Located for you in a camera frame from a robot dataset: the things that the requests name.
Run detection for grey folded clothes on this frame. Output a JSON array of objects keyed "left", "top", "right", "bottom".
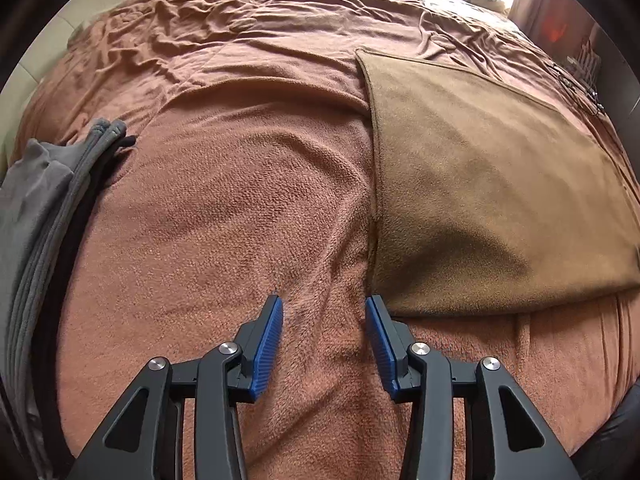
[{"left": 0, "top": 117, "right": 137, "bottom": 480}]

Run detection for orange-brown fleece blanket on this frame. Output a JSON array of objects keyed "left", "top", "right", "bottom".
[{"left": 10, "top": 0, "right": 640, "bottom": 480}]

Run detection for black cable on bed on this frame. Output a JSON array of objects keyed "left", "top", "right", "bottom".
[{"left": 550, "top": 62, "right": 606, "bottom": 113}]

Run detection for brown printed t-shirt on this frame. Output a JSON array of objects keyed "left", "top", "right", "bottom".
[{"left": 355, "top": 46, "right": 640, "bottom": 318}]

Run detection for cream padded headboard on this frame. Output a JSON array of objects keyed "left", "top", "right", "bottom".
[{"left": 0, "top": 0, "right": 203, "bottom": 111}]

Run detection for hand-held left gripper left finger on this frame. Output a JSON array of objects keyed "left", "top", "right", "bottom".
[{"left": 65, "top": 295, "right": 284, "bottom": 480}]

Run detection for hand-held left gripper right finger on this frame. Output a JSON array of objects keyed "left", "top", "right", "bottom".
[{"left": 365, "top": 295, "right": 581, "bottom": 480}]

